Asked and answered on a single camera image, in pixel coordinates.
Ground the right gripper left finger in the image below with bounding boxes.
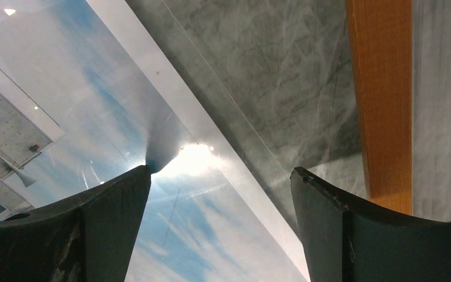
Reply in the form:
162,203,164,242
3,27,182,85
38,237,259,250
0,166,151,281

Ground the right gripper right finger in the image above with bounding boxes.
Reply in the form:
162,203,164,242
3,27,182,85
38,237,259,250
290,167,451,281

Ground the building and sky photo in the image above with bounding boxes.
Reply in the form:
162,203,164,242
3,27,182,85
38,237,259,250
0,1,309,281

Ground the clear transparent frame sheet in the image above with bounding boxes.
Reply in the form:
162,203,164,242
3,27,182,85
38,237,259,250
128,1,366,230

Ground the orange wooden rack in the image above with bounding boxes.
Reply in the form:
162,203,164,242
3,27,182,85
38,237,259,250
346,1,413,214

